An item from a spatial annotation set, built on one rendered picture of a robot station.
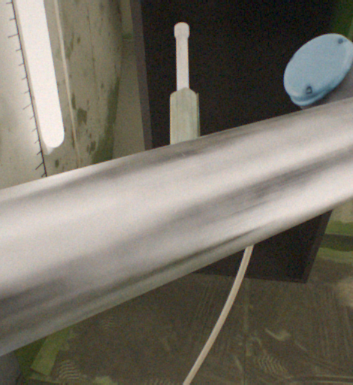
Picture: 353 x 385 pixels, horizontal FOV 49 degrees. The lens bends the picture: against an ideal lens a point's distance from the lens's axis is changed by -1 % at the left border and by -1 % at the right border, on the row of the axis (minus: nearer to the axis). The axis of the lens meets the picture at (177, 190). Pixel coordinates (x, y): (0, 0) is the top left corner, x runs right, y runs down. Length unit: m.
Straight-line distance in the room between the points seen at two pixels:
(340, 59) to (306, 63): 0.05
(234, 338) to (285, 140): 1.71
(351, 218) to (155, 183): 2.30
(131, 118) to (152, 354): 1.42
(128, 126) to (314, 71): 2.09
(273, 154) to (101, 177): 0.11
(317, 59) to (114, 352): 1.62
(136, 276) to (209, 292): 1.92
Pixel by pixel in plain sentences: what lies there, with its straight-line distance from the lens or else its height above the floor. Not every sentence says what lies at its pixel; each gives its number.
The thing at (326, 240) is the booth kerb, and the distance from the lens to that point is 2.49.
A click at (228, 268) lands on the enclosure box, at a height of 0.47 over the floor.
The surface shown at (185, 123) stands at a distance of 0.75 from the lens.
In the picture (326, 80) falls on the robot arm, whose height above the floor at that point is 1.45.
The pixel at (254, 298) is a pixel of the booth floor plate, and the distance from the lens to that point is 2.13.
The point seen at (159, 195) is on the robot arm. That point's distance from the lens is 0.22.
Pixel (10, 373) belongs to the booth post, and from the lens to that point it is 1.76.
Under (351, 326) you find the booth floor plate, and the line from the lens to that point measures 2.14.
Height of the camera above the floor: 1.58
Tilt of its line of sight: 32 degrees down
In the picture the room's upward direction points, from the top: straight up
